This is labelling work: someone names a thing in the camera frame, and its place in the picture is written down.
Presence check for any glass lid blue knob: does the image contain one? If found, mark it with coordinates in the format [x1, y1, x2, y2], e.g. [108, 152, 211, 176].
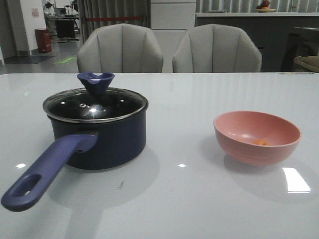
[43, 72, 148, 124]

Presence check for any pink bowl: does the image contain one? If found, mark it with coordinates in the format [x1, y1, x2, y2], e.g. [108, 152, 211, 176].
[213, 111, 302, 166]

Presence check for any dark blue saucepan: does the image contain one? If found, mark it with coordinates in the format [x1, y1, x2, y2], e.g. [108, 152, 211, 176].
[0, 87, 149, 213]

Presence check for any left beige chair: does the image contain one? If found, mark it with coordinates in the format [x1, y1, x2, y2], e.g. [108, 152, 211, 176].
[77, 23, 163, 73]

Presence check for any beige chair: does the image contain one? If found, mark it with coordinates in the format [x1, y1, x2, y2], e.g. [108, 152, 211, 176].
[77, 23, 163, 73]
[172, 24, 262, 73]

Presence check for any right beige chair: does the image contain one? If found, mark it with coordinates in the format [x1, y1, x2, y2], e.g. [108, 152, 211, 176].
[172, 24, 262, 73]

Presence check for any white refrigerator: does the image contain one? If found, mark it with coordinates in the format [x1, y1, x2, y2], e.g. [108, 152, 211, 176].
[151, 0, 196, 73]

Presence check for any red barrier belt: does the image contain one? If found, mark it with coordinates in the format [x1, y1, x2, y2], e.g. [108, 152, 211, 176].
[85, 15, 145, 22]

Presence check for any black office desk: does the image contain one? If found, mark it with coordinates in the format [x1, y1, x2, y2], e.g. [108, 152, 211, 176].
[55, 18, 79, 41]

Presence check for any grey curtain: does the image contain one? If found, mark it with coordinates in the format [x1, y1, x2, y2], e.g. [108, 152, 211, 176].
[77, 0, 151, 42]

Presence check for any red trash bin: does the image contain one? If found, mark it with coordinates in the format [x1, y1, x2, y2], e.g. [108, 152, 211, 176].
[35, 28, 52, 53]

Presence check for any dark grey counter cabinet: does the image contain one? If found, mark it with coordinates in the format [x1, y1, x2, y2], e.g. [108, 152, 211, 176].
[195, 12, 319, 72]

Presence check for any fruit plate on counter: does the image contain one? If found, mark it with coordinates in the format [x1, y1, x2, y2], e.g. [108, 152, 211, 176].
[255, 0, 276, 13]

